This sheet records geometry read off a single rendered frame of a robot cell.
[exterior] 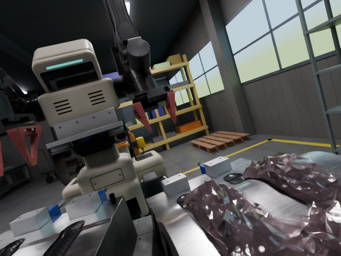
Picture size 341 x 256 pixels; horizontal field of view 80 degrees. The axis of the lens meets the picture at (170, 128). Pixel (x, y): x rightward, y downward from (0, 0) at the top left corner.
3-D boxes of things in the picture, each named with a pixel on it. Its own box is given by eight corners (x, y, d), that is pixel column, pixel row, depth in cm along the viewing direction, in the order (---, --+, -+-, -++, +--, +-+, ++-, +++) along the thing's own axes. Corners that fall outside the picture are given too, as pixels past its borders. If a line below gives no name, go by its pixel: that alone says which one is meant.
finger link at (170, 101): (185, 114, 50) (171, 85, 53) (158, 123, 48) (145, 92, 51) (181, 126, 56) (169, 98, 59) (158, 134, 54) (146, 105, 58)
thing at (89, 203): (99, 201, 50) (92, 181, 50) (118, 195, 50) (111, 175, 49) (74, 233, 37) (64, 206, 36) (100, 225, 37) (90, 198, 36)
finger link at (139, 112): (170, 119, 49) (156, 89, 52) (141, 129, 47) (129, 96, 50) (168, 130, 55) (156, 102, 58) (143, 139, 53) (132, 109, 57)
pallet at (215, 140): (253, 138, 396) (251, 132, 395) (212, 154, 377) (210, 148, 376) (220, 135, 531) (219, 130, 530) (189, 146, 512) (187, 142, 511)
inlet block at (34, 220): (58, 214, 50) (50, 193, 50) (77, 208, 50) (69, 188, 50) (19, 250, 37) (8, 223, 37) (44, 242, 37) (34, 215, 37)
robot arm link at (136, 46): (145, 51, 64) (119, 57, 62) (144, 18, 53) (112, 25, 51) (159, 81, 59) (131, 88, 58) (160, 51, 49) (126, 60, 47)
